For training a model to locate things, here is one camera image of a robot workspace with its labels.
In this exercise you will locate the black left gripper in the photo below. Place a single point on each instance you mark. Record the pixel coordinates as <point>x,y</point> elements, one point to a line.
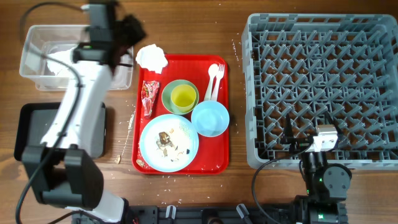
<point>136,27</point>

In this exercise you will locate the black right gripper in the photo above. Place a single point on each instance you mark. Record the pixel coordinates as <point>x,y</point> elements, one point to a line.
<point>300,140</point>

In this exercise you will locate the white napkin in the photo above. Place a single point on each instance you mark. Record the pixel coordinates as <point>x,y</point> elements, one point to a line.
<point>152,58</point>

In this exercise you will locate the red snack wrapper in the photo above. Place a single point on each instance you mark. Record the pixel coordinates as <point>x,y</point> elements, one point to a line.
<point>148,95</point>

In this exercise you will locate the green plastic bowl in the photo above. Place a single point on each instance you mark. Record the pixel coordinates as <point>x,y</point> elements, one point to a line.
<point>167,96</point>

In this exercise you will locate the yellow plastic cup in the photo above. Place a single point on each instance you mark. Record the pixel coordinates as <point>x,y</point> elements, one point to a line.
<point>183,97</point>

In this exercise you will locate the light blue bowl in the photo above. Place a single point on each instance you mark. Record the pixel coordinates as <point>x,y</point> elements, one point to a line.
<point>210,118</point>

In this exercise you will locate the white plastic spoon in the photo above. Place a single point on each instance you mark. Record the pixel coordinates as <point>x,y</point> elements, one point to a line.
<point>212,72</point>

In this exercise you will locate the white plastic fork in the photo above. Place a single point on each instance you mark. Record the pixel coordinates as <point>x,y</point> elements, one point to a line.
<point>219,76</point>

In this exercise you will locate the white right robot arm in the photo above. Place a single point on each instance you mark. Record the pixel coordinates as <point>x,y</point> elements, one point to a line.
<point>327,184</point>

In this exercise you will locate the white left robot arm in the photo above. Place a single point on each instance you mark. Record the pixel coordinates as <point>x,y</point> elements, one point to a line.
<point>60,170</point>

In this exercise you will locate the blue-grey dishwasher rack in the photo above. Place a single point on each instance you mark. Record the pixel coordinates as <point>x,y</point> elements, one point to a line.
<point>308,65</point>

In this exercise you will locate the red plastic tray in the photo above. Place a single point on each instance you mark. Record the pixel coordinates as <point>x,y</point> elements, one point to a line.
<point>213,152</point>

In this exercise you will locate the light blue plate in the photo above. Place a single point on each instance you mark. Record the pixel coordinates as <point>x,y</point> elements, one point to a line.
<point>150,133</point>

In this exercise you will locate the food crumb on table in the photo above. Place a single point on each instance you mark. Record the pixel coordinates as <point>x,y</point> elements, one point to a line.
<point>117,159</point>

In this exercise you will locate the black mounting rail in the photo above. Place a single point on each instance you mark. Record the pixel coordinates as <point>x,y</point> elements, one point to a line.
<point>240,214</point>

